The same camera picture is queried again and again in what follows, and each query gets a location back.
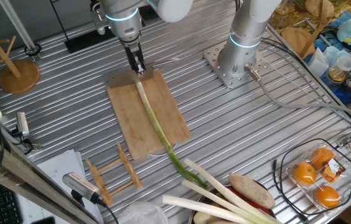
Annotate thin black cable loop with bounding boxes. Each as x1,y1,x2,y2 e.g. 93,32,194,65
271,138,351,223

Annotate black stand with thin rod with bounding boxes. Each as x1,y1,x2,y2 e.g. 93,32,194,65
49,0,116,54

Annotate wooden cutting board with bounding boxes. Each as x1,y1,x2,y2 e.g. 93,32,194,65
106,68,192,161

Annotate aluminium pole with black ring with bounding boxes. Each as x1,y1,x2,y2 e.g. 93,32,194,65
0,0,43,62

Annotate brown sweet potato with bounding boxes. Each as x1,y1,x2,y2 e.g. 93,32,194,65
227,172,276,210

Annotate orange label sticker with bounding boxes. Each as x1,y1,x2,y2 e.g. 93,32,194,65
319,157,347,184

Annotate steel cleaver knife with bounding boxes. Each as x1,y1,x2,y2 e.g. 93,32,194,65
108,57,182,90

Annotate clear glass bottle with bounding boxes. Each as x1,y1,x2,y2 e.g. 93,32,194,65
269,0,292,27

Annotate red vegetable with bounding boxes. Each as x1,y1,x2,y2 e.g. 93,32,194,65
221,185,272,216

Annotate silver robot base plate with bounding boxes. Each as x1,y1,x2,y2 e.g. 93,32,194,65
202,40,271,90

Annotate metal bowl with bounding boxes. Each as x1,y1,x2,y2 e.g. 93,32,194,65
187,185,276,224

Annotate small silver camera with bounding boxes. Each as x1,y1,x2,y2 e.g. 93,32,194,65
15,111,30,138

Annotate wooden knife rack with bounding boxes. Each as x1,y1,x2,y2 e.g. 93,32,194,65
85,142,143,207

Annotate long scallion with green top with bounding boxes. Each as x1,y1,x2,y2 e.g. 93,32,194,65
135,80,208,189

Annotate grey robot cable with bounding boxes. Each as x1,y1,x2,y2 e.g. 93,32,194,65
243,63,351,124

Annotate orange fruit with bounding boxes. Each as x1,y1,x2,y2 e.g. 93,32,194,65
312,185,341,209
310,147,335,170
291,161,317,187

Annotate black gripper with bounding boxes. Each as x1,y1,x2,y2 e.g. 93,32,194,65
124,42,147,75

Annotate white paper box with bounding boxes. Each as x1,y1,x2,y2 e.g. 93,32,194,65
307,47,331,78

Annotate glass flask with yellow liquid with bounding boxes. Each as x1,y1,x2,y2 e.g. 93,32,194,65
327,55,351,84

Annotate silver camera with black cable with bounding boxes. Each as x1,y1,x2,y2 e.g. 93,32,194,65
62,172,119,224

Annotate black cables at robot base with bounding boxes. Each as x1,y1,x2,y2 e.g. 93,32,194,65
260,37,351,127

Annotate wooden mug tree stand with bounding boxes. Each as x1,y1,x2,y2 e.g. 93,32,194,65
0,14,41,95
280,0,329,60

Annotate metal camera mount clamp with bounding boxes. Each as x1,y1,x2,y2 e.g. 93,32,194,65
9,127,42,155

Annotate pale potato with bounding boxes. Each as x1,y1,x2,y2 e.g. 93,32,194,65
193,211,226,224

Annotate white paper sheets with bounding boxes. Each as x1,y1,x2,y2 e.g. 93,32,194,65
16,149,105,224

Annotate aluminium frame beam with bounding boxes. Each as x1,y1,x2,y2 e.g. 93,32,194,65
0,124,101,224

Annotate round woven wooden item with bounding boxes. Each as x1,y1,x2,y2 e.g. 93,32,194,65
304,0,335,19

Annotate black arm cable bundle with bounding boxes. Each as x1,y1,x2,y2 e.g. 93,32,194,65
230,0,239,18

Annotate clear plastic bag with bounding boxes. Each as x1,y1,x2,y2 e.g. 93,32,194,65
117,201,171,224

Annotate blue cloth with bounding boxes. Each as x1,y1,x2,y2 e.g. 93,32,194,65
312,6,351,105

